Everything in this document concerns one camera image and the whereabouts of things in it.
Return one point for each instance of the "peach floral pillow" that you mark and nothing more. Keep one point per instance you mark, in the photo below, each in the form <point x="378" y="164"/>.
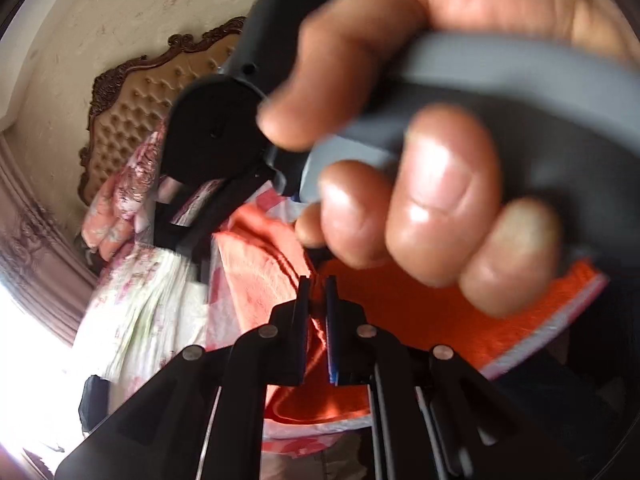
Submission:
<point x="107" y="220"/>

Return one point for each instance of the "pink curtain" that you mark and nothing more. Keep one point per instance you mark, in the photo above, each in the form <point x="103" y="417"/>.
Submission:
<point x="30" y="240"/>

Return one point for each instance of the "dark blue pouch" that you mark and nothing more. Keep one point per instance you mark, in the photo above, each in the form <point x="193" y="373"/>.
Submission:
<point x="92" y="402"/>

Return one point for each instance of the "floral bedspread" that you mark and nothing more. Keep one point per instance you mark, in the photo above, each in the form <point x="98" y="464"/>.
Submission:
<point x="145" y="300"/>

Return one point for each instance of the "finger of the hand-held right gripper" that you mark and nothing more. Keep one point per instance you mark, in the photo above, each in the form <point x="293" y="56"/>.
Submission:
<point x="200" y="220"/>

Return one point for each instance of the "pink checkered tablecloth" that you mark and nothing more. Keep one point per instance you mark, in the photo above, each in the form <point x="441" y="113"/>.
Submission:
<point x="222" y="320"/>

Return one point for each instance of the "orange pants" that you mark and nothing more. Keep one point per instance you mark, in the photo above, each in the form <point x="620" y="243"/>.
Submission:
<point x="400" y="320"/>

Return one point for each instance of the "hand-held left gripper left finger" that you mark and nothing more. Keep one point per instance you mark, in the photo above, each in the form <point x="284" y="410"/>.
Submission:
<point x="302" y="320"/>

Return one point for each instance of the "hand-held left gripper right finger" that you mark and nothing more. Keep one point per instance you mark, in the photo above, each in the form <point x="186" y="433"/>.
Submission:
<point x="331" y="320"/>

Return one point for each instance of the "tufted carved wooden headboard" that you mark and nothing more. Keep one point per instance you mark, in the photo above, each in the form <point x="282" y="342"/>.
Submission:
<point x="130" y="105"/>

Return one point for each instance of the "person's right hand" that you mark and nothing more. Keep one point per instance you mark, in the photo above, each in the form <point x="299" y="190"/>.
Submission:
<point x="440" y="200"/>

